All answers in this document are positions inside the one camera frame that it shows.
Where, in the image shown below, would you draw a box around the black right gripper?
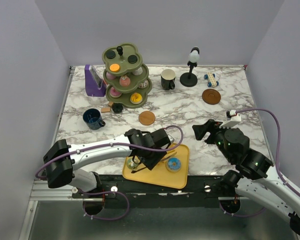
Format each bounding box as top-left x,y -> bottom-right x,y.
192,117 -> 234,163

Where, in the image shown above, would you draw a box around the metal serving tongs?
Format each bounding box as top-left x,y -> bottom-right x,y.
126,150 -> 177,174

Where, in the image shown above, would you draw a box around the yellow serving tray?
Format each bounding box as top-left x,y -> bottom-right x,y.
122,144 -> 190,190

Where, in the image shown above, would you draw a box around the white sprinkled donut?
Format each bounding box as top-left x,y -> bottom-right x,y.
138,78 -> 149,89

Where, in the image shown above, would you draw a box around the pink frosted donut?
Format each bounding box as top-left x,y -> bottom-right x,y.
109,87 -> 122,98

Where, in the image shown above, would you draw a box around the pink snowball cake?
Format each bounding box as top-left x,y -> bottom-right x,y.
119,75 -> 131,87

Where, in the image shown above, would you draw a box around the grey snowball cake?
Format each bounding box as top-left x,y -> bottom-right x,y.
132,67 -> 143,76

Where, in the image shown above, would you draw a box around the purple snowball cake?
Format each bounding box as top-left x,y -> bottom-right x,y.
106,72 -> 116,80

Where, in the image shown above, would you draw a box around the round orange biscuit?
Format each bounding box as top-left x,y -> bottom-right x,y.
109,63 -> 121,73

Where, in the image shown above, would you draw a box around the black patterned sandwich cookie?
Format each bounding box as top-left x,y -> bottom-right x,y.
105,50 -> 116,59

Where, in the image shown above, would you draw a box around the yellow frosted donut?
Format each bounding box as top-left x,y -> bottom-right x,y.
130,92 -> 143,105

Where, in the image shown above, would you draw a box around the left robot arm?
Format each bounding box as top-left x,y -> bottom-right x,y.
43,128 -> 174,198

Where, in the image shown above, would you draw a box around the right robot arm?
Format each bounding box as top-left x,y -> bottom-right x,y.
192,119 -> 300,236

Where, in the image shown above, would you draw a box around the light wooden coaster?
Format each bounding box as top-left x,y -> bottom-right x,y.
138,111 -> 156,126

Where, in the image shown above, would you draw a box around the blue frosted donut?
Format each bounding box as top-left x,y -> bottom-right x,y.
165,157 -> 182,173

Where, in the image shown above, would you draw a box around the green snowball cake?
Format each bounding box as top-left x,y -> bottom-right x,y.
125,158 -> 139,170

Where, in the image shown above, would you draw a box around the dark wooden coaster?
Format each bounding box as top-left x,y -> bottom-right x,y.
202,88 -> 221,105

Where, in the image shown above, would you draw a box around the black ridged knob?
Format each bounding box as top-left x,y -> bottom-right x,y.
112,103 -> 123,114

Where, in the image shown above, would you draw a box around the black lamp white bulb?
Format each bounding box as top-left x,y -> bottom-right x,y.
179,46 -> 200,88

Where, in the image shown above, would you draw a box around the toy car blue wheels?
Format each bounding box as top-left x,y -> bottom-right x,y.
204,72 -> 219,88

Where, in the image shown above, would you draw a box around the small wooden block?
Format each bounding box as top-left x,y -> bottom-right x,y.
101,101 -> 114,113

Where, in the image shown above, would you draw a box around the black cream mug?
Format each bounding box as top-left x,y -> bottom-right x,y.
160,69 -> 176,91

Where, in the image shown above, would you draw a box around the dark blue mug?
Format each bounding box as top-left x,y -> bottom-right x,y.
82,108 -> 106,130

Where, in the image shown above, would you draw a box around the green tiered cake stand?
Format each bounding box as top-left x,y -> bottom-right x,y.
102,42 -> 152,109

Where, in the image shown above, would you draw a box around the purple box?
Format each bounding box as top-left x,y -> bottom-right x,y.
84,64 -> 107,97

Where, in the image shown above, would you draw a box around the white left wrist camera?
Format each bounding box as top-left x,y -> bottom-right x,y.
167,134 -> 175,143

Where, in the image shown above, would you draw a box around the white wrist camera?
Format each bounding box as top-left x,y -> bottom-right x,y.
167,134 -> 175,143
219,109 -> 242,129

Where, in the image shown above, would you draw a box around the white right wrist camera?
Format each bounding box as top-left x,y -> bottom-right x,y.
219,109 -> 242,129

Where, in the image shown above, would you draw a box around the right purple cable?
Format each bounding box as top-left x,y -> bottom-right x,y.
218,108 -> 300,217

